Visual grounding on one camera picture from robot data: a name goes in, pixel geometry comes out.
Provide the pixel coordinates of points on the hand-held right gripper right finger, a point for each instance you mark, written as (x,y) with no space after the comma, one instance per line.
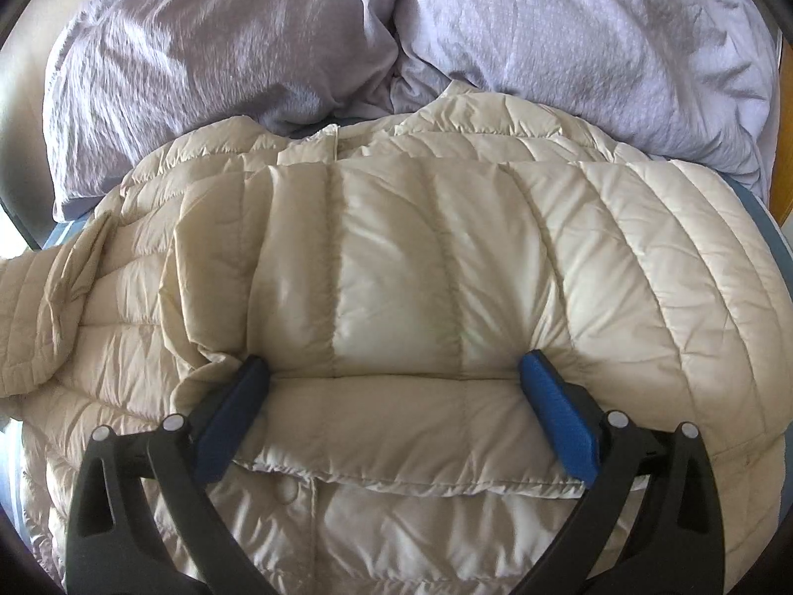
(560,412)

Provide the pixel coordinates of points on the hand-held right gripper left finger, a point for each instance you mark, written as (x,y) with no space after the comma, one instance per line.
(230,421)

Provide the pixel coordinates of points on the cream puffer jacket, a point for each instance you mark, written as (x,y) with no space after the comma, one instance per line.
(433,248)

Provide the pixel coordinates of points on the blue white striped bed sheet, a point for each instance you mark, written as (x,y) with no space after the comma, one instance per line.
(753,198)

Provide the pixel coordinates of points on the lavender pillow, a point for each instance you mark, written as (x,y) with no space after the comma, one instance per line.
(204,68)
(588,43)

